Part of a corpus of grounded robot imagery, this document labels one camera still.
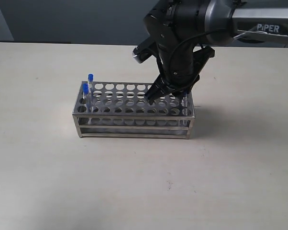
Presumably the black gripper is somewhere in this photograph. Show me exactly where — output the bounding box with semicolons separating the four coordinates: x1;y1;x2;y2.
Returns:
144;7;215;105

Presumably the blue-capped test tube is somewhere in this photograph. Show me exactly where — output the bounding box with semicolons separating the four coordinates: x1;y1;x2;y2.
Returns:
82;83;90;113
88;73;94;112
181;91;188;115

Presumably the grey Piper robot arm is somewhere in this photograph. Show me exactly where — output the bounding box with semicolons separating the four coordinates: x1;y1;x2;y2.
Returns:
144;0;288;103

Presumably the stainless steel test tube rack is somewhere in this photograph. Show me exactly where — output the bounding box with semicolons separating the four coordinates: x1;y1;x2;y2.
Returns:
72;81;195;139

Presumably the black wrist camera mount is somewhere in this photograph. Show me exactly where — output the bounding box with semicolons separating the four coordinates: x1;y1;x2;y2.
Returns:
133;37;158;64

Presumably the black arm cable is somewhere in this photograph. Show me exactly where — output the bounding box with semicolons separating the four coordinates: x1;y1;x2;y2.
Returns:
169;28;228;94

